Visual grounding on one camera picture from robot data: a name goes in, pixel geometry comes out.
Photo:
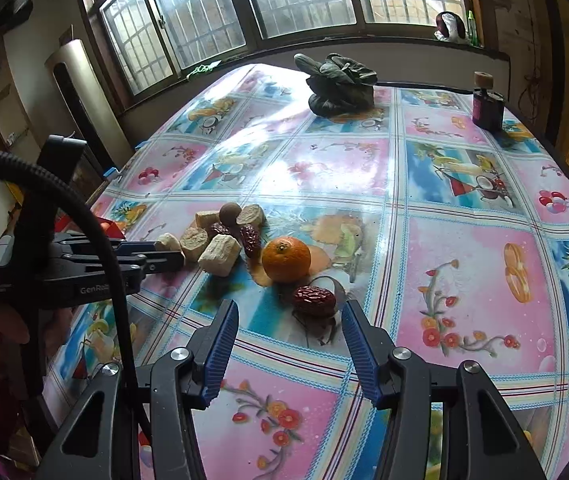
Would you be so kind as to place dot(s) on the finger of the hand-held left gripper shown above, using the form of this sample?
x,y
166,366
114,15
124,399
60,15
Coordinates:
x,y
167,261
134,247

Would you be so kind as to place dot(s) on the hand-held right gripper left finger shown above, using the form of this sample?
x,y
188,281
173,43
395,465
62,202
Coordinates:
x,y
222,350

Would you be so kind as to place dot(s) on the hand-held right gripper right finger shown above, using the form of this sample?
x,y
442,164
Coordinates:
x,y
359,350

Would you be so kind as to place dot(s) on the beige fruit chunk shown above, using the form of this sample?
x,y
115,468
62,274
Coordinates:
x,y
204,220
168,242
219,256
194,243
250,216

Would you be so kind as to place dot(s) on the small red date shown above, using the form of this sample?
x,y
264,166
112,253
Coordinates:
x,y
220,230
250,240

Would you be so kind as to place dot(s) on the large red date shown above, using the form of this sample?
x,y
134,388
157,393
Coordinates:
x,y
314,300

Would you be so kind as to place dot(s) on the brown round longan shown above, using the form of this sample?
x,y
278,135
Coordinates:
x,y
228,213

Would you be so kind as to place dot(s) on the orange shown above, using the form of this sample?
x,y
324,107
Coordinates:
x,y
287,258

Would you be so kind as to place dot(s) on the red object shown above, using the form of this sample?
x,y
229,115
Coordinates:
x,y
109,227

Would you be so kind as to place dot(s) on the blue object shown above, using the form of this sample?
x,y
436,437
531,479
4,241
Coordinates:
x,y
111,172

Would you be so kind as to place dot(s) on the white cylindrical appliance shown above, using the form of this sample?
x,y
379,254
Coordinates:
x,y
79,90

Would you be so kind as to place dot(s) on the printed plastic tablecloth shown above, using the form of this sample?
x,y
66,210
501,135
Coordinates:
x,y
414,185

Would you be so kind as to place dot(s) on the green cloth scrap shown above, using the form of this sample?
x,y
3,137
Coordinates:
x,y
203,66

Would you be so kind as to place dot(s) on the barred window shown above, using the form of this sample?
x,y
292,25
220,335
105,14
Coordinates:
x,y
189,15

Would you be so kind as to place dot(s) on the dark bottle with cork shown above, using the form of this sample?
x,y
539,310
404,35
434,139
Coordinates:
x,y
486,107

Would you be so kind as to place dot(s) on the plastic bag on windowsill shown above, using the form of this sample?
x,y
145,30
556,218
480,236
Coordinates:
x,y
448,27

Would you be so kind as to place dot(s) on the green bottle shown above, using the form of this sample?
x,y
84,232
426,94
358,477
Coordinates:
x,y
471,27

